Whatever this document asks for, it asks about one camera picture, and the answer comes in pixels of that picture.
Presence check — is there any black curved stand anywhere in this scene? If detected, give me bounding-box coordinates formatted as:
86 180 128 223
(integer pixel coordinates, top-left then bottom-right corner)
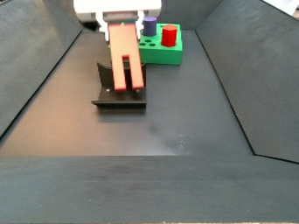
92 63 147 109

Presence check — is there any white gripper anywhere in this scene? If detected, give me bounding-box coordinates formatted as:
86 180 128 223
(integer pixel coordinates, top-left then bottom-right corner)
73 0 163 40

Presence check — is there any red slotted double-square block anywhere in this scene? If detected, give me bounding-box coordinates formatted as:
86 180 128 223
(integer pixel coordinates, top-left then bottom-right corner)
108 24 145 91

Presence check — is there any green peg board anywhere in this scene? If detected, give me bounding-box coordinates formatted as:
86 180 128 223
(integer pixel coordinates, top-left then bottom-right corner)
137 24 183 65

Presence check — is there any purple cylinder peg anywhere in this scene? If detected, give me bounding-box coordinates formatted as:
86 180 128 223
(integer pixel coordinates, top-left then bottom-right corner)
143 17 156 37

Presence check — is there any red cylinder peg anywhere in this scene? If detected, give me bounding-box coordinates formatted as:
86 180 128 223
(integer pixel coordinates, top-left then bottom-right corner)
161 24 177 47

